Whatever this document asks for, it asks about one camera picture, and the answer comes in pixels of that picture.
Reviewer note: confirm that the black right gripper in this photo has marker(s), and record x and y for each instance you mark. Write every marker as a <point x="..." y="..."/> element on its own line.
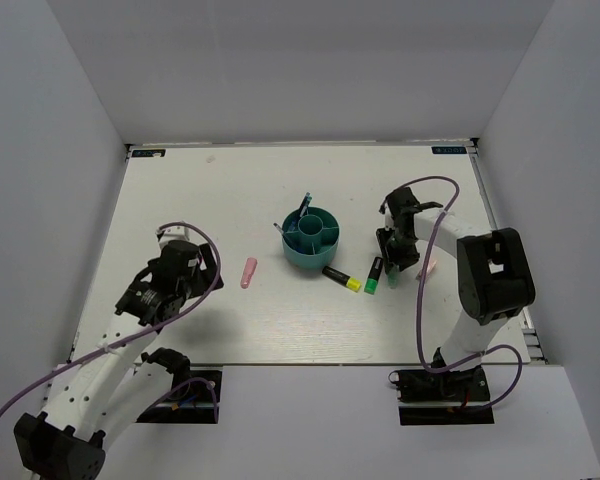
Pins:
<point x="390" y="255"/>

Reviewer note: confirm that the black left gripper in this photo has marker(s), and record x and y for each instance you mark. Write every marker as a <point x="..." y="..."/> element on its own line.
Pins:
<point x="206" y="276"/>

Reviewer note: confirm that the clear blue gel pen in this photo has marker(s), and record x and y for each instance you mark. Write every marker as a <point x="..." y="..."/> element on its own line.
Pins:
<point x="305" y="204"/>

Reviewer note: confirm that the green pen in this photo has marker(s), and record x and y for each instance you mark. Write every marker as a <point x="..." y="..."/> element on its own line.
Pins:
<point x="298" y="215"/>

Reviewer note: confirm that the blue ballpoint pen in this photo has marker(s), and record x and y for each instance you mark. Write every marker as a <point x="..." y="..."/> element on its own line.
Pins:
<point x="282" y="232"/>

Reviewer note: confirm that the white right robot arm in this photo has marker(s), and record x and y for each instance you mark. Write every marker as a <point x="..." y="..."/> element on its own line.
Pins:
<point x="493" y="276"/>

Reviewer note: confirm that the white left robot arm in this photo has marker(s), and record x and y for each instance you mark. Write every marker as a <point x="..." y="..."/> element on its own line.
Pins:
<point x="114" y="385"/>

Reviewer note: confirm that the pink white correction tape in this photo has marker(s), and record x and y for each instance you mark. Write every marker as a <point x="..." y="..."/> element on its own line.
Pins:
<point x="427" y="269"/>

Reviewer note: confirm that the green highlighter marker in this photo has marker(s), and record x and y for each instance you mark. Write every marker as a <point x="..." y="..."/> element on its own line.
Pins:
<point x="373" y="276"/>

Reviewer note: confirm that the yellow highlighter marker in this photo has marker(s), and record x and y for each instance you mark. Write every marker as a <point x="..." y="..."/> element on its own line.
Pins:
<point x="341" y="278"/>

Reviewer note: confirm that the teal round desk organizer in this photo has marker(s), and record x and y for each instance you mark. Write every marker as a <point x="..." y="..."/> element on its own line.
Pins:
<point x="310" y="242"/>

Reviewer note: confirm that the right blue table label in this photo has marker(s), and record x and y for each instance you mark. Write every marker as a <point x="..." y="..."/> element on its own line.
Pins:
<point x="448" y="150"/>

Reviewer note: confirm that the blue table label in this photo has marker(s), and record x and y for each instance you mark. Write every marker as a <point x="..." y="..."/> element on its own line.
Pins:
<point x="148" y="153"/>
<point x="448" y="150"/>

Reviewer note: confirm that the left blue table label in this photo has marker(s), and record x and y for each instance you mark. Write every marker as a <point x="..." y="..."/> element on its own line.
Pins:
<point x="148" y="153"/>

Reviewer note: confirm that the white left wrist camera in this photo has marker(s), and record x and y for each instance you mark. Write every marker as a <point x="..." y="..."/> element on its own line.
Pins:
<point x="167" y="234"/>

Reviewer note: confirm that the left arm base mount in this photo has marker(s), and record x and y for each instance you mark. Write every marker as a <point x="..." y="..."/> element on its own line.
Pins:
<point x="197" y="403"/>

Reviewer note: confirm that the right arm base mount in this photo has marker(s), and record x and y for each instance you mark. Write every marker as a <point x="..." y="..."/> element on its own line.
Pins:
<point x="448" y="399"/>

